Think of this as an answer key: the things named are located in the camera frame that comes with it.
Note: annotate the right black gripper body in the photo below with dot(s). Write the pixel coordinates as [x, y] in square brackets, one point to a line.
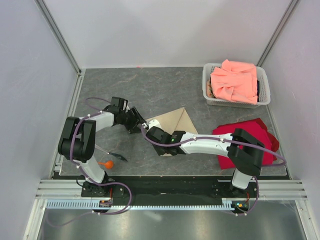
[160, 150]

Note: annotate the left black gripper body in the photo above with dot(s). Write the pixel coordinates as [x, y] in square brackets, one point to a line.
[129, 120]

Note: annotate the beige cloth napkin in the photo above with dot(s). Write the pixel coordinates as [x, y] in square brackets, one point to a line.
[174, 124]

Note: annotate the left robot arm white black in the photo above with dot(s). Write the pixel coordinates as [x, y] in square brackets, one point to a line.
[78, 138]

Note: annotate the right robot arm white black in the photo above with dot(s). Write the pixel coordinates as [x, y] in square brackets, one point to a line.
[244, 150]

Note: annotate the red cloth napkin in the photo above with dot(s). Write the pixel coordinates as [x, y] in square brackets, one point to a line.
[258, 129]

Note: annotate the orange plastic spoon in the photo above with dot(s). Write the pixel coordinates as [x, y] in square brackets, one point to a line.
[108, 165]

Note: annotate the patterned cloth in basket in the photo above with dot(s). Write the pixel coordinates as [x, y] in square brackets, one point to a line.
[209, 90]

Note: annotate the salmon pink cloth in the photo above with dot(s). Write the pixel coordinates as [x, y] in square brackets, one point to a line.
[235, 82]

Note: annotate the dark cloth in basket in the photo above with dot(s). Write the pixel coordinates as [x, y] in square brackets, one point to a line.
[258, 89]

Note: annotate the white plastic basket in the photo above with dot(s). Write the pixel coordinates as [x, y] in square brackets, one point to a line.
[264, 97]

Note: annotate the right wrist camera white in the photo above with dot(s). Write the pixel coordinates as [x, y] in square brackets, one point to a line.
[152, 123]

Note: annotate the black knife clear handle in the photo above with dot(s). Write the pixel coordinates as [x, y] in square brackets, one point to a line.
[116, 155]

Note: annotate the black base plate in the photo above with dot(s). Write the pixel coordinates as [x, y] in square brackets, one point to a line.
[175, 190]

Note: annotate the white slotted cable duct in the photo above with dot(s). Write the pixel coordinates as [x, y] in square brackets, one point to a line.
[87, 204]

